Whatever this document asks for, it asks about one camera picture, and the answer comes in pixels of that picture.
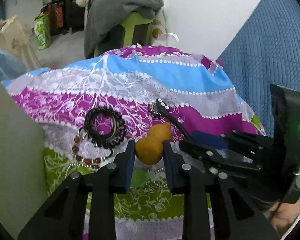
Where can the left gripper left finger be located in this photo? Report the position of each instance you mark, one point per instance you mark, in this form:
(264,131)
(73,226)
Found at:
(62,214)

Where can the light blue cloth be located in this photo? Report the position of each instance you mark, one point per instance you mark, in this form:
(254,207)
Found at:
(10,67)

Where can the green hat hair clip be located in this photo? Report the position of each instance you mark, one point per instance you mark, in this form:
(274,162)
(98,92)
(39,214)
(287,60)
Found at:
(140,178)

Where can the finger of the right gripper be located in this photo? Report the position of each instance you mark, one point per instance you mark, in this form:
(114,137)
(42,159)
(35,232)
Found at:
(236,141)
(211,158)

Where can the colourful striped floral quilt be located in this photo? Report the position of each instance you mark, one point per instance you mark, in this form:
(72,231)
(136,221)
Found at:
(199,94)

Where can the blue quilted slipper right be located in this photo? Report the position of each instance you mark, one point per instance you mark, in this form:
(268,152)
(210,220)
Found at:
(266,50)

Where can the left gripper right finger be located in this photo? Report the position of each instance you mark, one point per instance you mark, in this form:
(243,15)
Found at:
(214,207)

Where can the red orange crate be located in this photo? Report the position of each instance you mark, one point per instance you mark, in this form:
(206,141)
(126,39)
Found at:
(54,12)

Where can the black rhinestone hair clip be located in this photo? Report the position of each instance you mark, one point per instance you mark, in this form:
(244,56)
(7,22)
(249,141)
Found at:
(160,108)

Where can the green plastic stool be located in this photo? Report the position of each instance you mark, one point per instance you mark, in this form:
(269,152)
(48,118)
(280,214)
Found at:
(134,30)

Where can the green cardboard box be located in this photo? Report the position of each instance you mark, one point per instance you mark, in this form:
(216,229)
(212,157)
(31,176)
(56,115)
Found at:
(22,180)

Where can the grey blanket on stool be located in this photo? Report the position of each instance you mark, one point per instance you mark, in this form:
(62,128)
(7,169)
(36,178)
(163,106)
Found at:
(104,15)

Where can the person right hand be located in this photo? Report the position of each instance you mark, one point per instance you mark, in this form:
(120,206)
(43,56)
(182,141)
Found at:
(284,217)

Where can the green printed bag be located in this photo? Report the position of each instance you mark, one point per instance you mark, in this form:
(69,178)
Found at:
(42,31)

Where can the white bag handle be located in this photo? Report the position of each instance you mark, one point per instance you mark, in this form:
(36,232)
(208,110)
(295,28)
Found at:
(163,39)

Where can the orange gourd pendant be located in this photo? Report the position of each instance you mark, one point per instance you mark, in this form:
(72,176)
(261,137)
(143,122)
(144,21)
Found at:
(149,149)

